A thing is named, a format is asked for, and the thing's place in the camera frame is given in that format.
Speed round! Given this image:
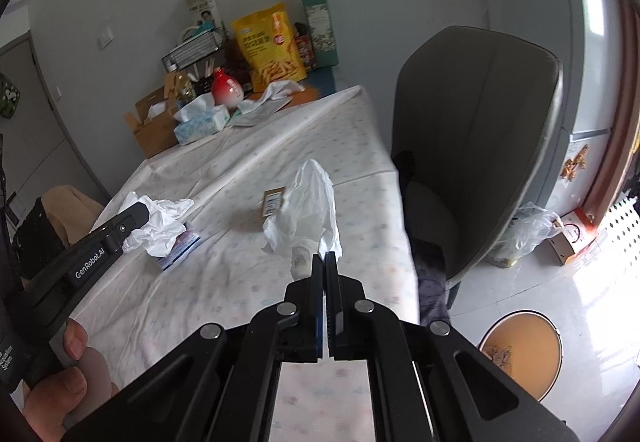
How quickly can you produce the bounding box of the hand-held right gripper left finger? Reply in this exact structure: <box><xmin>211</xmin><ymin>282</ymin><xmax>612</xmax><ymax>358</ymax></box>
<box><xmin>60</xmin><ymin>252</ymin><xmax>323</xmax><ymax>442</ymax></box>

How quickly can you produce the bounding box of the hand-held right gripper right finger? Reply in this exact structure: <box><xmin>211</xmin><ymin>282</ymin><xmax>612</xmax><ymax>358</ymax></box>
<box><xmin>325</xmin><ymin>252</ymin><xmax>581</xmax><ymax>442</ymax></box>

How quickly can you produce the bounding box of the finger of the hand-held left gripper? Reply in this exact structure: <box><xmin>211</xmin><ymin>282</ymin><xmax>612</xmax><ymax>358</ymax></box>
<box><xmin>92</xmin><ymin>201</ymin><xmax>151</xmax><ymax>253</ymax></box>

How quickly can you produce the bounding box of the white tissue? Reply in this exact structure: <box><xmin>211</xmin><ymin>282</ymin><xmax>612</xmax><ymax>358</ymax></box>
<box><xmin>119</xmin><ymin>191</ymin><xmax>195</xmax><ymax>259</ymax></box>

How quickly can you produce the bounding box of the white paper bag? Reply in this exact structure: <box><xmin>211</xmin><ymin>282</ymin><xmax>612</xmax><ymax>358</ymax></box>
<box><xmin>262</xmin><ymin>159</ymin><xmax>343</xmax><ymax>280</ymax></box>

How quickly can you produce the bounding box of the person's left hand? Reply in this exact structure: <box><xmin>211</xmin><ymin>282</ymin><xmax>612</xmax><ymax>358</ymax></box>
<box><xmin>22</xmin><ymin>317</ymin><xmax>121</xmax><ymax>442</ymax></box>

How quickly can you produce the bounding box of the beige garment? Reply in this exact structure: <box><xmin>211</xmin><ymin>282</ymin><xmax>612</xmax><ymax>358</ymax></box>
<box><xmin>40</xmin><ymin>186</ymin><xmax>106</xmax><ymax>243</ymax></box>

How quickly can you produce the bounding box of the black cloth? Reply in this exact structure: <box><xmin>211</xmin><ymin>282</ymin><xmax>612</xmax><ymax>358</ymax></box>
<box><xmin>12</xmin><ymin>197</ymin><xmax>66</xmax><ymax>278</ymax></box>

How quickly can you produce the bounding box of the blue tissue packet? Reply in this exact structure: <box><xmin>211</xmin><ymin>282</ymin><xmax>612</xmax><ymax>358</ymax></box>
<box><xmin>156</xmin><ymin>229</ymin><xmax>202</xmax><ymax>271</ymax></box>

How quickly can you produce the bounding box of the open cardboard box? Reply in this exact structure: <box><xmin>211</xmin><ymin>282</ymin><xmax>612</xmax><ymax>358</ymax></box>
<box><xmin>123</xmin><ymin>84</ymin><xmax>183</xmax><ymax>159</ymax></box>

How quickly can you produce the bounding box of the dark patterned cloth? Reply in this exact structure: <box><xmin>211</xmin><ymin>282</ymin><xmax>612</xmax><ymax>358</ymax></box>
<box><xmin>406</xmin><ymin>234</ymin><xmax>453</xmax><ymax>328</ymax></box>

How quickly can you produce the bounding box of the white patterned tablecloth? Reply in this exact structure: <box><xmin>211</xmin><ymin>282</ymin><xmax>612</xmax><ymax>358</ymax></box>
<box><xmin>10</xmin><ymin>84</ymin><xmax>421</xmax><ymax>442</ymax></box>

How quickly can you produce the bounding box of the blue tissue box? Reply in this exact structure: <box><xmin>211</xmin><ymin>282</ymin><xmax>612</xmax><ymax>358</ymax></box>
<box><xmin>173</xmin><ymin>92</ymin><xmax>232</xmax><ymax>146</ymax></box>

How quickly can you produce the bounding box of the small cardboard box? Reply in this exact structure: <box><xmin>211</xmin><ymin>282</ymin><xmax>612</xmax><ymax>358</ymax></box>
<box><xmin>262</xmin><ymin>187</ymin><xmax>288</xmax><ymax>225</ymax></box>

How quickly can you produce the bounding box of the cooking oil bottle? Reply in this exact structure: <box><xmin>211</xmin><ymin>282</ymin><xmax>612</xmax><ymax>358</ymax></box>
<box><xmin>167</xmin><ymin>64</ymin><xmax>197</xmax><ymax>105</ymax></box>

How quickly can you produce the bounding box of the red white vase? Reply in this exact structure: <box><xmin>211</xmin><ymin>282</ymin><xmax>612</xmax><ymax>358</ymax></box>
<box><xmin>211</xmin><ymin>68</ymin><xmax>244</xmax><ymax>110</ymax></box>

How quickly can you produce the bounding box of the flat paper packet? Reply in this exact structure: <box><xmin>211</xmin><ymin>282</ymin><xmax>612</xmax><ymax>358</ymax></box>
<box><xmin>232</xmin><ymin>99</ymin><xmax>291</xmax><ymax>129</ymax></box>

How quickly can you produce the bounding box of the white crumpled cloth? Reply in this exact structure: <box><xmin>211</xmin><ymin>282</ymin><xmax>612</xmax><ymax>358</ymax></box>
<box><xmin>237</xmin><ymin>79</ymin><xmax>306</xmax><ymax>115</ymax></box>

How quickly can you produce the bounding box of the clear plastic bag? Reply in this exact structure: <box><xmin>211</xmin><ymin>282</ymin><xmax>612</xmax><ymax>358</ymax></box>
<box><xmin>492</xmin><ymin>202</ymin><xmax>563</xmax><ymax>268</ymax></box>

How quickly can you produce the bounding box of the yellow snack bag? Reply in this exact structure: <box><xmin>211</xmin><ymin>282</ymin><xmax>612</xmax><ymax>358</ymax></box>
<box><xmin>231</xmin><ymin>3</ymin><xmax>307</xmax><ymax>93</ymax></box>

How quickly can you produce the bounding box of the white milk carton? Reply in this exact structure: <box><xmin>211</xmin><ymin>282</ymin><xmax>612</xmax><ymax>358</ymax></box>
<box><xmin>170</xmin><ymin>0</ymin><xmax>221</xmax><ymax>35</ymax></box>

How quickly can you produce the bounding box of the grey chair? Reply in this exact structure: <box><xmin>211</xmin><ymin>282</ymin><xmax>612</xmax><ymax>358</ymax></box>
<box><xmin>390</xmin><ymin>25</ymin><xmax>564</xmax><ymax>310</ymax></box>

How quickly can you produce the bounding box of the red snack packet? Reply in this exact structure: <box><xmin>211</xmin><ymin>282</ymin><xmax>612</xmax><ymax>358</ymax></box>
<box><xmin>292</xmin><ymin>22</ymin><xmax>317</xmax><ymax>72</ymax></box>

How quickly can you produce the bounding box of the red white cardboard box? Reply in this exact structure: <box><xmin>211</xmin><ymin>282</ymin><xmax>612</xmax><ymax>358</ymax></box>
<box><xmin>547</xmin><ymin>208</ymin><xmax>599</xmax><ymax>266</ymax></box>

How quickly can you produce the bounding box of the tall green box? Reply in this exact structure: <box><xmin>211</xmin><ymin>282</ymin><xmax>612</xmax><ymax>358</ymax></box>
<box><xmin>299</xmin><ymin>0</ymin><xmax>341</xmax><ymax>69</ymax></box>

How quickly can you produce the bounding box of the brown fridge decoration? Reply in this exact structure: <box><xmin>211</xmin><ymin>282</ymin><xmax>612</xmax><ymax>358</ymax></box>
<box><xmin>560</xmin><ymin>144</ymin><xmax>591</xmax><ymax>182</ymax></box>

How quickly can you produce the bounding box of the white perforated panel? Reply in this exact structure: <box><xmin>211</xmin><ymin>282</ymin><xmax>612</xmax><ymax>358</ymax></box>
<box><xmin>597</xmin><ymin>194</ymin><xmax>640</xmax><ymax>243</ymax></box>

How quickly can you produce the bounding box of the white fridge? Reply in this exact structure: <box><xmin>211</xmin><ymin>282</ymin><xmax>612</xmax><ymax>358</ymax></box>
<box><xmin>462</xmin><ymin>0</ymin><xmax>621</xmax><ymax>228</ymax></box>

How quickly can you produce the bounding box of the green panda wall decoration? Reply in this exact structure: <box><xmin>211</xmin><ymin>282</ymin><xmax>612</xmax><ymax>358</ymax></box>
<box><xmin>0</xmin><ymin>72</ymin><xmax>22</xmax><ymax>120</ymax></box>

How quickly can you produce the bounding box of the black wire basket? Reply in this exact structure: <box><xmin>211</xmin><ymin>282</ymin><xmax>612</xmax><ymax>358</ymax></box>
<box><xmin>161</xmin><ymin>29</ymin><xmax>226</xmax><ymax>71</ymax></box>

